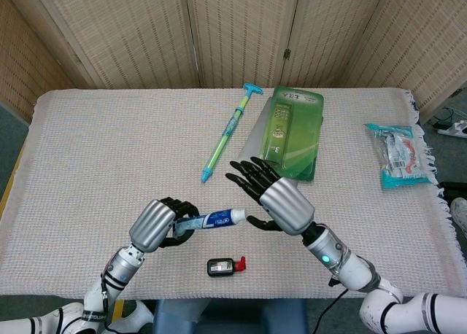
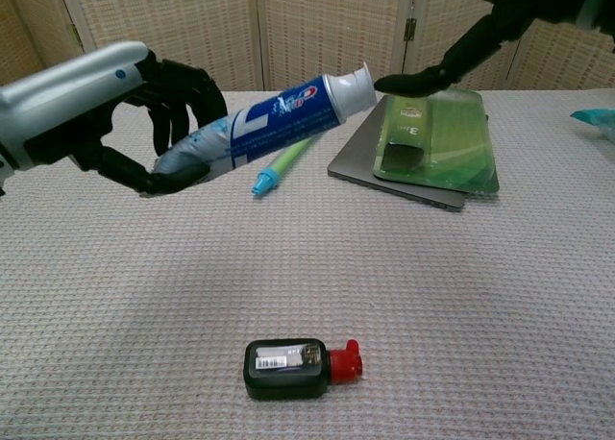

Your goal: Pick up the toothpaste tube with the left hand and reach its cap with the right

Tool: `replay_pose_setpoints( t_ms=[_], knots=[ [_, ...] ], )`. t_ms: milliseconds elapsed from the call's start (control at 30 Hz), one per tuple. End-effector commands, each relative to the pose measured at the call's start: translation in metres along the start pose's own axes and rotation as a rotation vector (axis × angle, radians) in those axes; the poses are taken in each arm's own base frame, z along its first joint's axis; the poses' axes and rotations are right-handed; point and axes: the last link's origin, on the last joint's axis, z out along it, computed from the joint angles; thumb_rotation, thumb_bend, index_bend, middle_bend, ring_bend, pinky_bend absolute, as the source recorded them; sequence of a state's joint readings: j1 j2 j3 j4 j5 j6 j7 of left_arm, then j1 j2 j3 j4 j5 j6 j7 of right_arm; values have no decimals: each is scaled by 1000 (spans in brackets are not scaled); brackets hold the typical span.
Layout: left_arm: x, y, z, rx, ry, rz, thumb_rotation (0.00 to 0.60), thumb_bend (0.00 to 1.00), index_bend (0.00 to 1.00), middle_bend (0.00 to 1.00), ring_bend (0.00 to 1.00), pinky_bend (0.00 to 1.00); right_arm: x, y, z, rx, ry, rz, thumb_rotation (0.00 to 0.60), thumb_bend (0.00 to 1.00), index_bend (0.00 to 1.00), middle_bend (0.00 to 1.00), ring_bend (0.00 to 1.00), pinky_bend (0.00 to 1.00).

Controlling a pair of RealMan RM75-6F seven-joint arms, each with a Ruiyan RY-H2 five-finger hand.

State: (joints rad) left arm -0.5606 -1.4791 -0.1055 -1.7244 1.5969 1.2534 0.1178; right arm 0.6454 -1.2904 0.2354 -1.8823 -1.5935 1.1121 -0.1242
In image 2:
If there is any black ink bottle red cap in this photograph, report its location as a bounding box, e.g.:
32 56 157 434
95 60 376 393
242 337 365 402

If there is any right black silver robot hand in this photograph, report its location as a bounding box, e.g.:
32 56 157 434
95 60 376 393
373 0 615 98

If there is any pale woven tablecloth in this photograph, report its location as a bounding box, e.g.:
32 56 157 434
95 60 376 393
0 88 615 440

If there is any teal clear plastic bag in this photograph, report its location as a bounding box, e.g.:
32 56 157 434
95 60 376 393
570 108 615 146

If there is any grey laptop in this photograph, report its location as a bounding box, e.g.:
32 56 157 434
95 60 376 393
327 93 491 213

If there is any green blister pack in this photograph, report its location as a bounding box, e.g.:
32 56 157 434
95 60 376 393
373 86 501 194

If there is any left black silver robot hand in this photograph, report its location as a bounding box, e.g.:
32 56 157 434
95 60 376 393
0 40 230 196

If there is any beige woven folding screen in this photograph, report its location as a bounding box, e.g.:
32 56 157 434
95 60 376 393
0 0 615 93

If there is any blue white toothpaste tube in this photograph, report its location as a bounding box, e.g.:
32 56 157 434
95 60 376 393
153 61 379 184

